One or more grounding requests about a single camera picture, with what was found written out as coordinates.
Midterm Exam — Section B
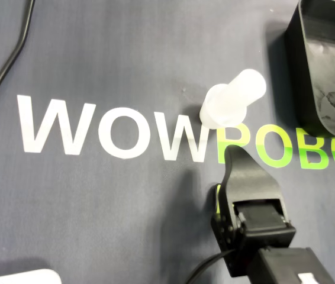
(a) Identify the white plastic base cup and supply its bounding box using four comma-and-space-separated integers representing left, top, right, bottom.
199, 83, 248, 130

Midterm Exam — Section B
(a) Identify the black plastic tray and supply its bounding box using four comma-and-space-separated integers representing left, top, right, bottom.
284, 0, 335, 140

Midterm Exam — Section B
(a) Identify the white desk lamp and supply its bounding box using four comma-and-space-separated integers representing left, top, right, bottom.
0, 268, 62, 284

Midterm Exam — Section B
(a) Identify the thick black cable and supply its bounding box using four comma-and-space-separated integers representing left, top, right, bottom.
0, 0, 36, 128

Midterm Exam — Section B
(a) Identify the thin black gripper servo cable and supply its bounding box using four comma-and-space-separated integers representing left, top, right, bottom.
186, 250, 236, 284

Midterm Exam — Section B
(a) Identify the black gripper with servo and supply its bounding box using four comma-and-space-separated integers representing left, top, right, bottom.
211, 146, 297, 278

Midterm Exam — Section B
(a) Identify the dark mat with WOWROBO print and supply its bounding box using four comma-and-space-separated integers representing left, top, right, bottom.
0, 0, 335, 284

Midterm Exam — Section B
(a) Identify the white plastic cylinder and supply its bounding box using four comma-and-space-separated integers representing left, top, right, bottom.
225, 69, 268, 104

